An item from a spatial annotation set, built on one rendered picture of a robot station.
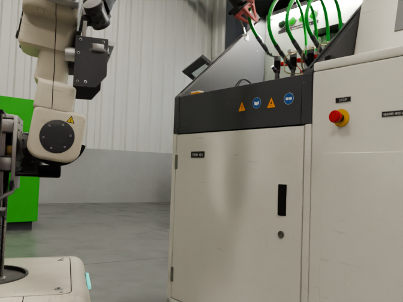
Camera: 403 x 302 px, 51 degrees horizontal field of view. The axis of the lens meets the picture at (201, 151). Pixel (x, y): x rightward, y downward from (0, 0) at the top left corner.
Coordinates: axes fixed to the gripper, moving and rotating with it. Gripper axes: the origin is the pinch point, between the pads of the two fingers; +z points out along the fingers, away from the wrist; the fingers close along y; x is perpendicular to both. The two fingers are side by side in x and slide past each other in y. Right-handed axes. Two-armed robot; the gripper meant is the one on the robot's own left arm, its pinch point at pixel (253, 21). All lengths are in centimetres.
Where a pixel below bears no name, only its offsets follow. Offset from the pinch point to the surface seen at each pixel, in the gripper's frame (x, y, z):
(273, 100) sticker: 30.8, -13.4, 23.7
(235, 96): 28.6, 2.8, 15.8
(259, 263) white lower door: 67, 2, 61
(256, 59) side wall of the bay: -26.1, 38.5, 15.7
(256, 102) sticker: 30.7, -6.4, 21.2
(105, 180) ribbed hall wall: -130, 653, 45
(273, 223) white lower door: 58, -6, 53
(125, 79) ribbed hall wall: -288, 619, -73
